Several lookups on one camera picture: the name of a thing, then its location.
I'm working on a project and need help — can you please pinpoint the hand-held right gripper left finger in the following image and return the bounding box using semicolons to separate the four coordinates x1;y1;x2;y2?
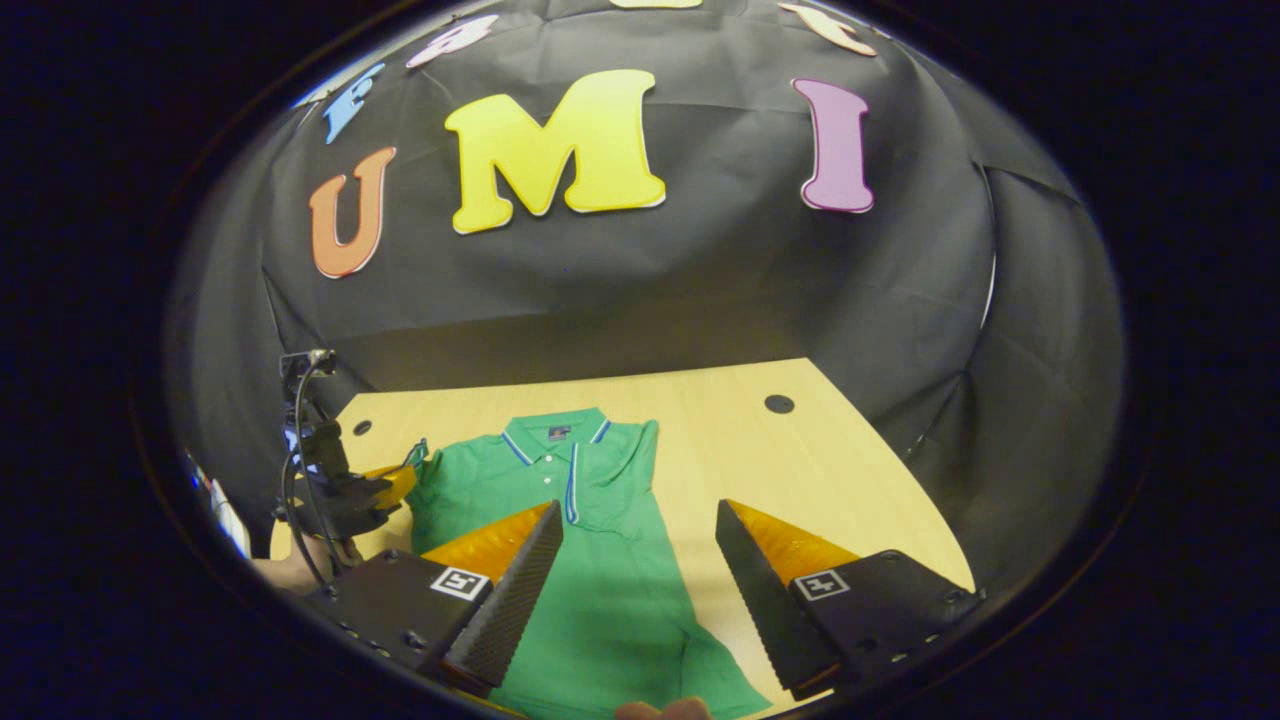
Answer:
320;500;564;698

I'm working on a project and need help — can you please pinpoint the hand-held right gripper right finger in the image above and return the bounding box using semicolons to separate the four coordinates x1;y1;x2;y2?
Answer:
716;498;986;701

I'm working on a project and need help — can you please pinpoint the green T-shirt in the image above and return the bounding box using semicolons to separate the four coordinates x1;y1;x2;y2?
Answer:
405;406;773;720

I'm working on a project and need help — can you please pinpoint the white panel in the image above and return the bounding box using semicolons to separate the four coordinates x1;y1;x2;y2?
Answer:
205;475;251;559

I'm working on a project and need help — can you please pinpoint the black backdrop cloth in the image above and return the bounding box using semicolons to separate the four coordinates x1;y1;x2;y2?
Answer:
165;0;1126;601

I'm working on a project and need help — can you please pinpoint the black camera cable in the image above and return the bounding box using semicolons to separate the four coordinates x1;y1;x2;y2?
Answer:
280;362;336;593

